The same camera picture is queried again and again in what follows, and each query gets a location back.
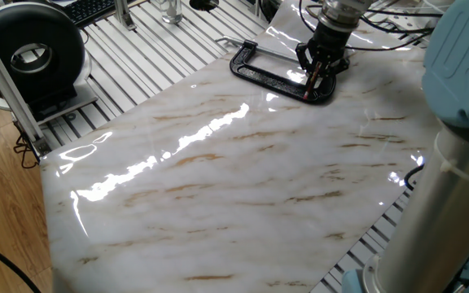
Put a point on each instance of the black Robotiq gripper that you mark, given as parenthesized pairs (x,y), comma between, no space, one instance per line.
(328,40)

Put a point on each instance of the red pencil with eraser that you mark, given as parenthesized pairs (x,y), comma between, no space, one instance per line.
(311,83)

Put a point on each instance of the grey blue UR5 robot arm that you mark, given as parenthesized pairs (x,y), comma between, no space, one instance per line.
(458,61)

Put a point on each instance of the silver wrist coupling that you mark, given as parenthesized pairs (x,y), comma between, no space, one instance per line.
(344,12)

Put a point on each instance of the black round knob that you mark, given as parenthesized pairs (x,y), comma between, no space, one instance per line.
(204,4)

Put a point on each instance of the clear drinking glass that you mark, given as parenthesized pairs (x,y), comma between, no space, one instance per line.
(171,10)

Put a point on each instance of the white marble pattern sheet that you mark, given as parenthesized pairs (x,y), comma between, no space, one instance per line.
(177,203)

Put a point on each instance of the black computer keyboard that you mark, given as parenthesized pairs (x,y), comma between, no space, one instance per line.
(88,10)

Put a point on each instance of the aluminium profile beam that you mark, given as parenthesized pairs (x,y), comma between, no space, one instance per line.
(2,79)

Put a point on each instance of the white perforated mount plate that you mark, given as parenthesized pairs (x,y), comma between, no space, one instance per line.
(397,24)

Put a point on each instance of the aluminium angle bracket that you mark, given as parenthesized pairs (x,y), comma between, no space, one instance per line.
(124,16)

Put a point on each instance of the grey metal base plate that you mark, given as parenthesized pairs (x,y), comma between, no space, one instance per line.
(80,101)

